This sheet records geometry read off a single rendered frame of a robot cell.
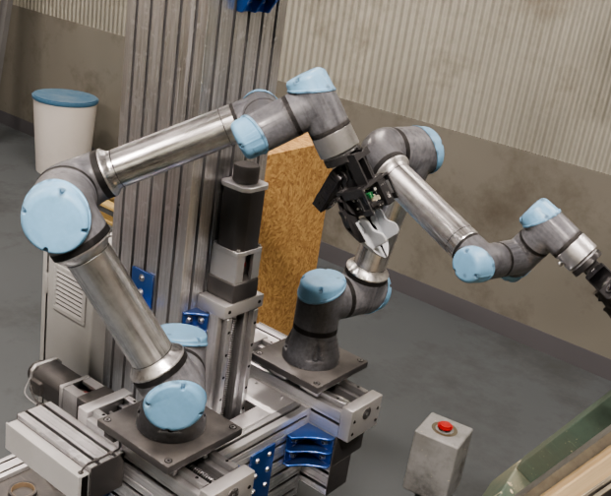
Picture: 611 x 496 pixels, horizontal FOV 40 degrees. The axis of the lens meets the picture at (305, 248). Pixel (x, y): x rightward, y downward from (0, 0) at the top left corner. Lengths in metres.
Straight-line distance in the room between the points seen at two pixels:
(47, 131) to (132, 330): 5.27
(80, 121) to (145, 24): 4.87
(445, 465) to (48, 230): 1.20
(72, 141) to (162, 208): 4.88
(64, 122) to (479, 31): 3.28
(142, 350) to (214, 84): 0.59
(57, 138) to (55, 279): 4.60
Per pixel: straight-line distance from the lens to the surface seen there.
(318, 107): 1.45
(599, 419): 2.11
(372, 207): 1.47
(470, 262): 1.71
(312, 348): 2.14
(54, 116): 6.72
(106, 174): 1.60
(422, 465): 2.25
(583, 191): 4.79
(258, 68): 1.91
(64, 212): 1.47
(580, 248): 1.77
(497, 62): 4.95
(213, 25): 1.78
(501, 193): 4.98
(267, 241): 3.42
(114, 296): 1.55
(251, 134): 1.45
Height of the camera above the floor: 2.07
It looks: 21 degrees down
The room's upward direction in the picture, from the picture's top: 9 degrees clockwise
